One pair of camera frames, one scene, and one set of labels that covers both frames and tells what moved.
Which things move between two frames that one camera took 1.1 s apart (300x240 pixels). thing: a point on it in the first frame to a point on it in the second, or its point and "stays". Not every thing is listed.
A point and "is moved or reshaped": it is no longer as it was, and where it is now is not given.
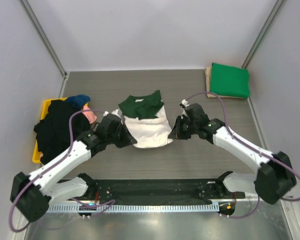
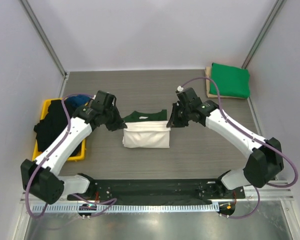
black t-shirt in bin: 53,135 stays
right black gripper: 176,133 to 175,121
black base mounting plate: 162,192 stays
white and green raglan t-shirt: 145,120 is moved or reshaped
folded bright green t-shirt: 229,81 stays
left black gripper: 127,139 to 119,123
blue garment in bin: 78,100 stays
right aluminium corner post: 263,33 stays
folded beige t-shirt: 207,73 stays
